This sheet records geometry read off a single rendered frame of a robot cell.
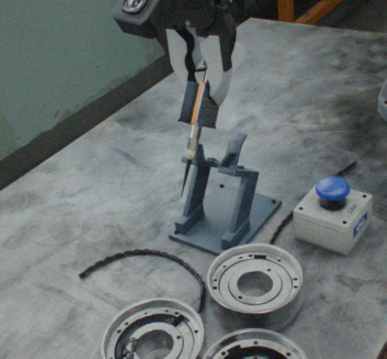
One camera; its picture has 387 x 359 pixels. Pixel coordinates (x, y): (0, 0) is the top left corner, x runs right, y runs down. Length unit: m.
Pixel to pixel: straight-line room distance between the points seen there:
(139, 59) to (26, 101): 0.66
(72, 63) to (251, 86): 1.56
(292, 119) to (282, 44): 0.30
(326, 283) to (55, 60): 1.97
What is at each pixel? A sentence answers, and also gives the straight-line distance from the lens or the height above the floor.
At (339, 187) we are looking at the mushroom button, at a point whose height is 0.87.
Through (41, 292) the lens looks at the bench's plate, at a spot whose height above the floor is 0.80.
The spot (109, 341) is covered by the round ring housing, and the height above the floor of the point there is 0.83.
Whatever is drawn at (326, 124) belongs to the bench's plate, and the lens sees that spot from 1.02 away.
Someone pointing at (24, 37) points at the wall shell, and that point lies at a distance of 2.46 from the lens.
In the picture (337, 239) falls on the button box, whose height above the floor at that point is 0.82.
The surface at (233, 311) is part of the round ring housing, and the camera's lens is 0.66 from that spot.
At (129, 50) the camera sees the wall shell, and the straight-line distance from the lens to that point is 2.87.
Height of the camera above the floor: 1.33
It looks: 34 degrees down
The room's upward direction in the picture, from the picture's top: 9 degrees counter-clockwise
